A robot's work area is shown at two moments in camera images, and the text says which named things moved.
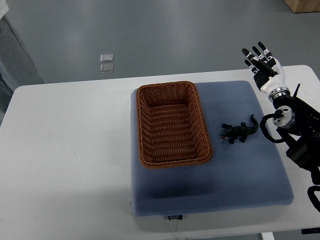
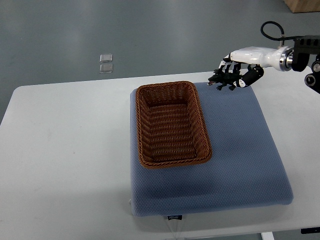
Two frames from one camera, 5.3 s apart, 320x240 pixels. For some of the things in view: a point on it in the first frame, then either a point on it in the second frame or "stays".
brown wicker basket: x=172 y=128 stays
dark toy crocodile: x=232 y=133 to x=224 y=78
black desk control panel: x=310 y=230 stays
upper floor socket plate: x=108 y=57 stays
